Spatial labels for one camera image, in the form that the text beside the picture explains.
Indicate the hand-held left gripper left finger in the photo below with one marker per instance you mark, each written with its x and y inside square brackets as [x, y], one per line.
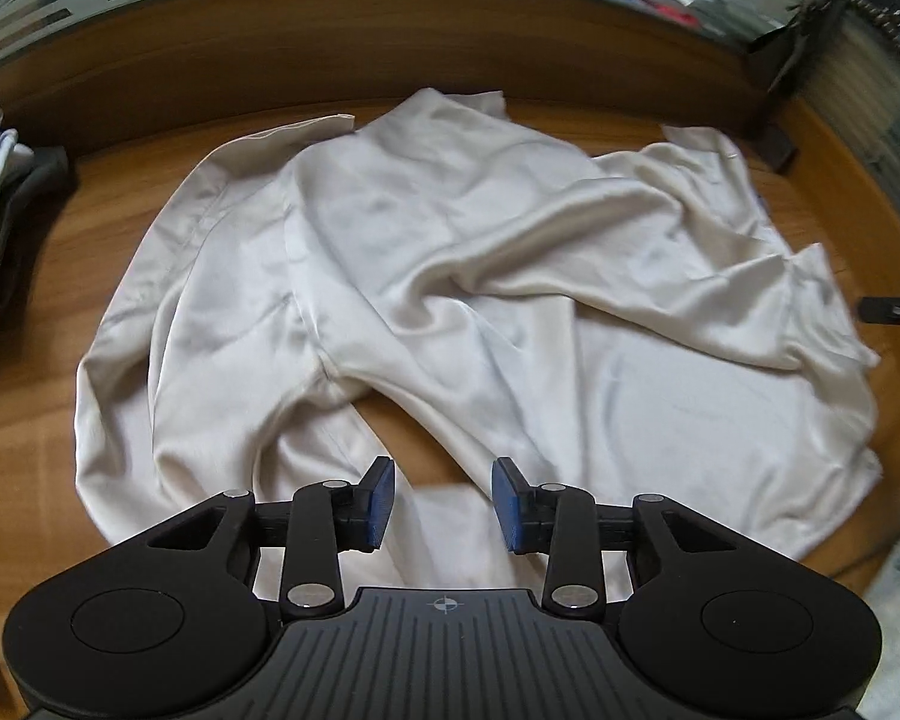
[379, 502]

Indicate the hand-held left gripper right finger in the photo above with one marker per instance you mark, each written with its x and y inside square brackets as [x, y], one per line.
[508, 502]

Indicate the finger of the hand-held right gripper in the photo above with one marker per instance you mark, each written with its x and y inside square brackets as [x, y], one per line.
[881, 310]

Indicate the cream satin shirt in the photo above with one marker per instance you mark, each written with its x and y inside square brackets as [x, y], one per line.
[457, 240]

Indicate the small black block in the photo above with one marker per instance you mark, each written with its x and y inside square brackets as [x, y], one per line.
[776, 146]

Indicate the short striped glass partition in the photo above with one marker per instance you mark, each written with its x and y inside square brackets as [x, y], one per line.
[885, 105]

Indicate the brown hair claw clip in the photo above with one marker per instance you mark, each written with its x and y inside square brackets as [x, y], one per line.
[870, 15]

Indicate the dark partition post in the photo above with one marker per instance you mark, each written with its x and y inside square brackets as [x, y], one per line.
[817, 37]

